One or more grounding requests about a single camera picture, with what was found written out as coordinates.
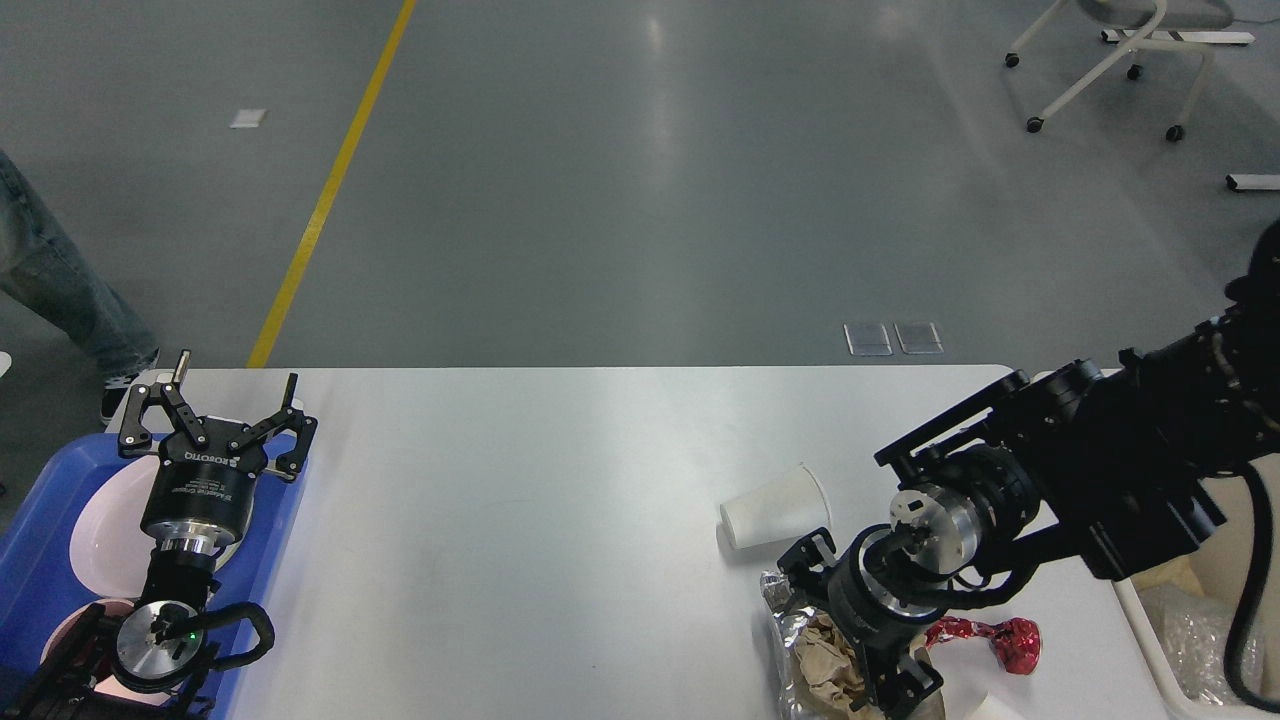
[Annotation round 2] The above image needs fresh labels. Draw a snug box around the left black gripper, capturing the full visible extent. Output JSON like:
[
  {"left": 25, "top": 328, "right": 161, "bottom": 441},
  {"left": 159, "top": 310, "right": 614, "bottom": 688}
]
[{"left": 118, "top": 348, "right": 319, "bottom": 551}]

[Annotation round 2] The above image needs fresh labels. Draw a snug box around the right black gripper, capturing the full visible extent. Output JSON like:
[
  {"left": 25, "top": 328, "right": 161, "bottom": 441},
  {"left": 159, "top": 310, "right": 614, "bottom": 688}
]
[{"left": 776, "top": 528, "right": 945, "bottom": 719}]

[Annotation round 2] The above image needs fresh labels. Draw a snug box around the brown paper ball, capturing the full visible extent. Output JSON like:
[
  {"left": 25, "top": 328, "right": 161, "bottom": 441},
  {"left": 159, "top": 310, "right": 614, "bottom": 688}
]
[{"left": 791, "top": 610, "right": 884, "bottom": 719}]

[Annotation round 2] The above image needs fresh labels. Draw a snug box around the foil sheet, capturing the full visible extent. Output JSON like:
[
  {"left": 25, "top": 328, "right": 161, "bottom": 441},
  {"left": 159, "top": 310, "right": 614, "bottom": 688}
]
[{"left": 759, "top": 570, "right": 947, "bottom": 720}]

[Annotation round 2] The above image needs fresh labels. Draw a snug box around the pink plate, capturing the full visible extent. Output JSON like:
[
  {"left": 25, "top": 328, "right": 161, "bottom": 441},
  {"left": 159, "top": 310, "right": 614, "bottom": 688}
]
[{"left": 69, "top": 455, "right": 161, "bottom": 600}]

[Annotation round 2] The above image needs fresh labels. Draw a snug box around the pink ribbed mug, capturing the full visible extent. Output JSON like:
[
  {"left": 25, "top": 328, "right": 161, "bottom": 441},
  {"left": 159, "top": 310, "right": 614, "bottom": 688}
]
[{"left": 40, "top": 597, "right": 180, "bottom": 707}]

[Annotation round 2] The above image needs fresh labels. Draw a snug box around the brown paper bag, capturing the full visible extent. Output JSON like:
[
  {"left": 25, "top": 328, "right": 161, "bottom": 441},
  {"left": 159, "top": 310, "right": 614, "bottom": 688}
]
[{"left": 1129, "top": 555, "right": 1207, "bottom": 597}]

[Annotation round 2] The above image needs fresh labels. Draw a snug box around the aluminium foil tray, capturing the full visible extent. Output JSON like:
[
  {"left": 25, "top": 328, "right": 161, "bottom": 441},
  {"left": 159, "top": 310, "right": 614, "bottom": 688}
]
[{"left": 1138, "top": 584, "right": 1244, "bottom": 706}]

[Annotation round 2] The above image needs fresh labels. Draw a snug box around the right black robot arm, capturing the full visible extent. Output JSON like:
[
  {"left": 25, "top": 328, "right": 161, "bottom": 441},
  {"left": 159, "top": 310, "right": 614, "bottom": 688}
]
[{"left": 777, "top": 225, "right": 1279, "bottom": 719}]

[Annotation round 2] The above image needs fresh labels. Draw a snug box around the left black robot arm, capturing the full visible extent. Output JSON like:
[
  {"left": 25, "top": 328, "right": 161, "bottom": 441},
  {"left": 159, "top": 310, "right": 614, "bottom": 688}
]
[{"left": 3, "top": 355, "right": 317, "bottom": 719}]

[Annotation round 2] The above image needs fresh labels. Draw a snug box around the light green plate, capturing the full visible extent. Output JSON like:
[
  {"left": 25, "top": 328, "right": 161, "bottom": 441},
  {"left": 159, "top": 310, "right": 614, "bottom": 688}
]
[{"left": 214, "top": 524, "right": 251, "bottom": 574}]

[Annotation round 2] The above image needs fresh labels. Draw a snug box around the red foil wrapper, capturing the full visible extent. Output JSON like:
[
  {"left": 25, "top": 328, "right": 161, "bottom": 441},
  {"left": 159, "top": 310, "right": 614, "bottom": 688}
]
[{"left": 925, "top": 616, "right": 1042, "bottom": 676}]

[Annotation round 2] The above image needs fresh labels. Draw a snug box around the blue plastic tray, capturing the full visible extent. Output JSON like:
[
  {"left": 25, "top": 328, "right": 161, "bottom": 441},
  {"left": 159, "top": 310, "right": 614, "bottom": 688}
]
[{"left": 1, "top": 433, "right": 308, "bottom": 706}]

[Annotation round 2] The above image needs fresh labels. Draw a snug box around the person leg with sneaker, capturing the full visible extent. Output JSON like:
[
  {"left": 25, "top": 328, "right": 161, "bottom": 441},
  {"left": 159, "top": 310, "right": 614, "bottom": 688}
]
[{"left": 1, "top": 154, "right": 160, "bottom": 423}]

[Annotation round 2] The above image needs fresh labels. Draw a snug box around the beige plastic bin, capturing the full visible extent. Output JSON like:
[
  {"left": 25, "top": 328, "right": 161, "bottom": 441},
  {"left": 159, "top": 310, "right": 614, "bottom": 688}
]
[{"left": 1114, "top": 477, "right": 1279, "bottom": 719}]

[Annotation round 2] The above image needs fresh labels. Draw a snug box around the white bar on floor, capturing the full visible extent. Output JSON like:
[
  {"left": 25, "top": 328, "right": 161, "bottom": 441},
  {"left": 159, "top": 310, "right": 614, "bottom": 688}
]
[{"left": 1225, "top": 173, "right": 1280, "bottom": 193}]

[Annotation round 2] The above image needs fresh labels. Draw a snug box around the white rolling chair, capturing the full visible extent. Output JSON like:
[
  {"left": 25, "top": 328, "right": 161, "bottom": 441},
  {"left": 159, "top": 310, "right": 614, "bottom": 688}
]
[{"left": 1025, "top": 1, "right": 1236, "bottom": 143}]

